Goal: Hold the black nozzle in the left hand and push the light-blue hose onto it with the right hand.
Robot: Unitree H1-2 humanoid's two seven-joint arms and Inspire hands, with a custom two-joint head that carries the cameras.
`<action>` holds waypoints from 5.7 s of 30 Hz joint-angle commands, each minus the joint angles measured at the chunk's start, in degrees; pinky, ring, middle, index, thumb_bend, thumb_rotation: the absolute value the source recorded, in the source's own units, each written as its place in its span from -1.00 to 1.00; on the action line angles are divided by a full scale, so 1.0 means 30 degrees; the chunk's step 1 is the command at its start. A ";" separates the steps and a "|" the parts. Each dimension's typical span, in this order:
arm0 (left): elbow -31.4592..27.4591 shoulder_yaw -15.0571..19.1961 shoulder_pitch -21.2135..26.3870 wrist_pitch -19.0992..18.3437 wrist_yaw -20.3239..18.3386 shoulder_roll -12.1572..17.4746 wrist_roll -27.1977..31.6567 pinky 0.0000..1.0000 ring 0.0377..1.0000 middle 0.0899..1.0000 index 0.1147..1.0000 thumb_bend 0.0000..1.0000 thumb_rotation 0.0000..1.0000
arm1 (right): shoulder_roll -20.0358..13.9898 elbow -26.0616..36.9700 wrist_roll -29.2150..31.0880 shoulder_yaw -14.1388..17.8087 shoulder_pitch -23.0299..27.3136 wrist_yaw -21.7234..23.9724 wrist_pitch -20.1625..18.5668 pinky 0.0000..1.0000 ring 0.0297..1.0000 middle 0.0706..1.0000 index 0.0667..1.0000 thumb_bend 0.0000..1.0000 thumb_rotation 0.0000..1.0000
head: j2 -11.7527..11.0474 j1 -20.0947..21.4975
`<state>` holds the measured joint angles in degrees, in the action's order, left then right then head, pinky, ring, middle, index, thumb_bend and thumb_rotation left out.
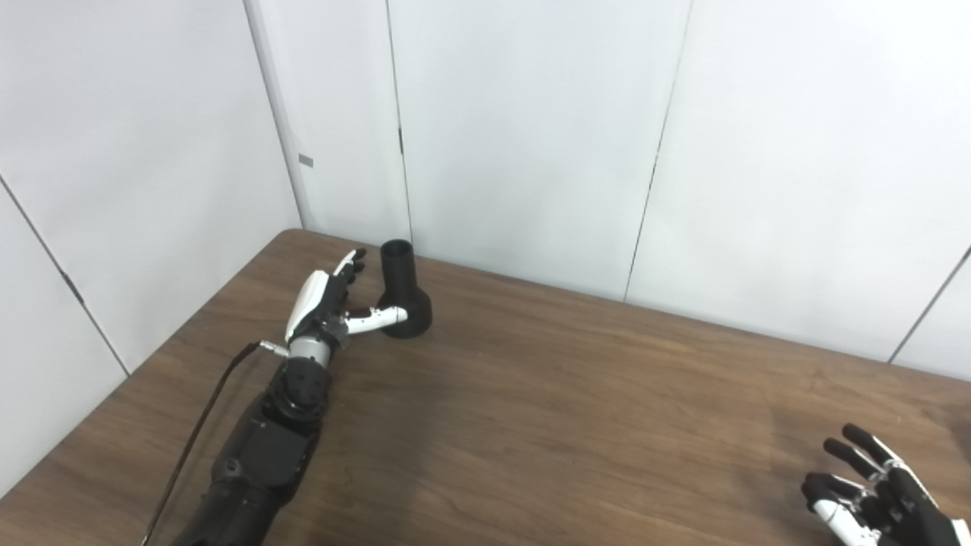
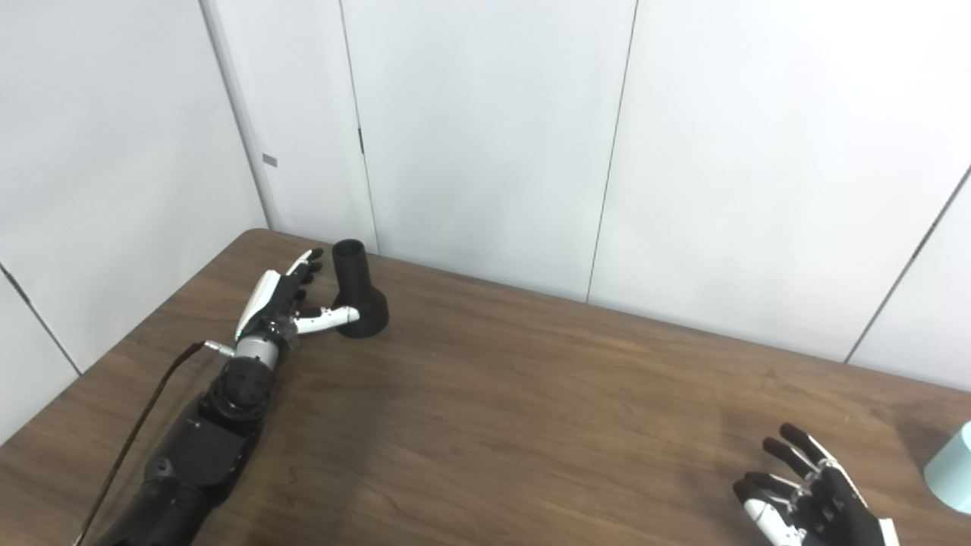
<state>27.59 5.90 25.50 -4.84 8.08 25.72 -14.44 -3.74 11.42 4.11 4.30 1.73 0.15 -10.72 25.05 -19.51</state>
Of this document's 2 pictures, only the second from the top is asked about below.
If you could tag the black flared nozzle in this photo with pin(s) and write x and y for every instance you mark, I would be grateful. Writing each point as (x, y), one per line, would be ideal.
(364, 303)

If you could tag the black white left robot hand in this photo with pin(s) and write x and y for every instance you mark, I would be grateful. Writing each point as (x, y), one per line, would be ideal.
(277, 299)

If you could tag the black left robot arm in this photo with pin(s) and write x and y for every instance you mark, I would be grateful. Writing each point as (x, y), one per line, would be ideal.
(227, 402)

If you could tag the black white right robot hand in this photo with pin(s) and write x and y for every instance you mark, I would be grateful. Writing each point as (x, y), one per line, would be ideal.
(831, 508)

